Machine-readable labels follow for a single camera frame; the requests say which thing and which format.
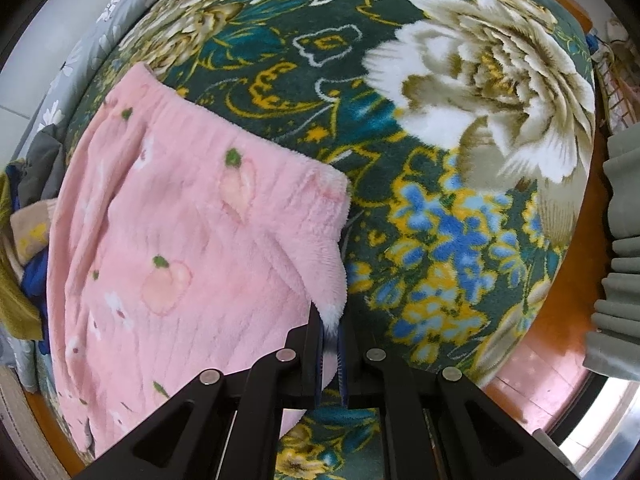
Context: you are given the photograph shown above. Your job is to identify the white wardrobe black stripe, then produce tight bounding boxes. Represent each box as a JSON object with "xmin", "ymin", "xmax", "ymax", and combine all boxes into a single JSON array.
[{"xmin": 0, "ymin": 0, "xmax": 133, "ymax": 167}]

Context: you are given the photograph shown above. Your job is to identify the blue-grey floral pillow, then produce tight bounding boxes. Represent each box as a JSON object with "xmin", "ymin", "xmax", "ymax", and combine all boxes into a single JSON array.
[{"xmin": 0, "ymin": 331, "xmax": 42, "ymax": 394}]

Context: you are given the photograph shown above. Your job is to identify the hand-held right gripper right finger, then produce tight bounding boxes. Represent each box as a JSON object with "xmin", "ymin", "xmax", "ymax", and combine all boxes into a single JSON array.
[{"xmin": 337, "ymin": 321, "xmax": 584, "ymax": 480}]

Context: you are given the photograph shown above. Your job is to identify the orange wooden bed frame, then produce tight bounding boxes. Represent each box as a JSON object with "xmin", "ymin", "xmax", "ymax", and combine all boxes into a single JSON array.
[{"xmin": 25, "ymin": 0, "xmax": 613, "ymax": 479}]

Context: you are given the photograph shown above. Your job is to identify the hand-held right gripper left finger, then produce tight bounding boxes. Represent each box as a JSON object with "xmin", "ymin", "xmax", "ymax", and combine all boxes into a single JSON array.
[{"xmin": 62, "ymin": 302, "xmax": 326, "ymax": 480}]

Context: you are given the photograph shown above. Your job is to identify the grey green curtain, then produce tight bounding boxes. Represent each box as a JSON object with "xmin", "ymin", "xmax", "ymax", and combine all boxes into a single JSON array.
[{"xmin": 584, "ymin": 124, "xmax": 640, "ymax": 377}]

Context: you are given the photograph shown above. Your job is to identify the window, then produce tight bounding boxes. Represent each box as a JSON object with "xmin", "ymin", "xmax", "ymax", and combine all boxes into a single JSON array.
[{"xmin": 545, "ymin": 374, "xmax": 637, "ymax": 480}]

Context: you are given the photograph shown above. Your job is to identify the dark grey garment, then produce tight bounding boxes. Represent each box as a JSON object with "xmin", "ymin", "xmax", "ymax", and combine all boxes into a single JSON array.
[{"xmin": 22, "ymin": 122, "xmax": 68, "ymax": 211}]

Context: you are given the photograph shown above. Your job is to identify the blue-grey floral quilt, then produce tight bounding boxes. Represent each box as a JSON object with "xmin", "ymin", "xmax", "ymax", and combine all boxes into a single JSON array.
[{"xmin": 35, "ymin": 0, "xmax": 201, "ymax": 131}]

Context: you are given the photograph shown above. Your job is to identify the royal blue garment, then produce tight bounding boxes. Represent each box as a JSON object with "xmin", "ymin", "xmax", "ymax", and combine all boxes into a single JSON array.
[{"xmin": 17, "ymin": 252, "xmax": 50, "ymax": 308}]

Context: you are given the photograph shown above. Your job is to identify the olive green fleece sweater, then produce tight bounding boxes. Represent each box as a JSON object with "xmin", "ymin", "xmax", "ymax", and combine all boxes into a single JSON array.
[{"xmin": 0, "ymin": 170, "xmax": 45, "ymax": 342}]

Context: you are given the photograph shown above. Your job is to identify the beige fuzzy garment yellow print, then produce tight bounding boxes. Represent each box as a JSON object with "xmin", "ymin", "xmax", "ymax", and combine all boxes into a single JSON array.
[{"xmin": 9, "ymin": 199, "xmax": 53, "ymax": 263}]

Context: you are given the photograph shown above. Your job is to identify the metal wire rack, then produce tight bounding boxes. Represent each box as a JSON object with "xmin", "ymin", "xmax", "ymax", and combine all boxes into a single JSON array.
[{"xmin": 590, "ymin": 16, "xmax": 640, "ymax": 127}]

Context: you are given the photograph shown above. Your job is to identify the pink fleece pants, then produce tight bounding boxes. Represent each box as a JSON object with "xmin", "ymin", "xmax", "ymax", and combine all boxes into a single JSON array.
[{"xmin": 42, "ymin": 62, "xmax": 351, "ymax": 461}]

